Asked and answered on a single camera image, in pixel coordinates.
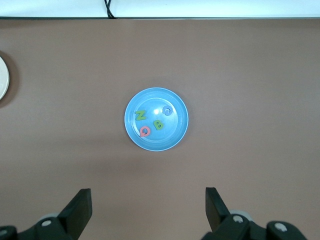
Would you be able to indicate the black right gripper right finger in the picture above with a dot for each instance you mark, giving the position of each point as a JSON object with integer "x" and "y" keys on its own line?
{"x": 225, "y": 225}

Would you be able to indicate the white table edge strip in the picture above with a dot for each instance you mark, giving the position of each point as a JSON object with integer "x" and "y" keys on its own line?
{"x": 200, "y": 8}

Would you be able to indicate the blue foam letter C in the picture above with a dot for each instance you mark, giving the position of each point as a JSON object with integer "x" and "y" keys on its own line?
{"x": 170, "y": 112}

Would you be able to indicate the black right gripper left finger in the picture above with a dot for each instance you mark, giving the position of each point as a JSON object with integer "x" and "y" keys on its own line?
{"x": 72, "y": 217}

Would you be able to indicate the brown table mat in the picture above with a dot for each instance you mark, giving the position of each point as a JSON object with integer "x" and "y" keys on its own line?
{"x": 225, "y": 75}

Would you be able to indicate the blue plate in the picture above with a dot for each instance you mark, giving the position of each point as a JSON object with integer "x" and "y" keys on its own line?
{"x": 170, "y": 135}

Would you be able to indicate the red foam letter Q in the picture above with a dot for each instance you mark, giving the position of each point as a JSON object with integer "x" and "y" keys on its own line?
{"x": 148, "y": 132}

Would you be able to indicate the green foam letter B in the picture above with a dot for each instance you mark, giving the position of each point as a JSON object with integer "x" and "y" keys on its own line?
{"x": 158, "y": 125}

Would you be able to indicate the beige plate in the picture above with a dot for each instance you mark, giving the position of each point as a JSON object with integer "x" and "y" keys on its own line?
{"x": 3, "y": 77}

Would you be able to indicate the green foam letter N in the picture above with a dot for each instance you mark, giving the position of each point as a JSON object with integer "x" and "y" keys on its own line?
{"x": 140, "y": 115}

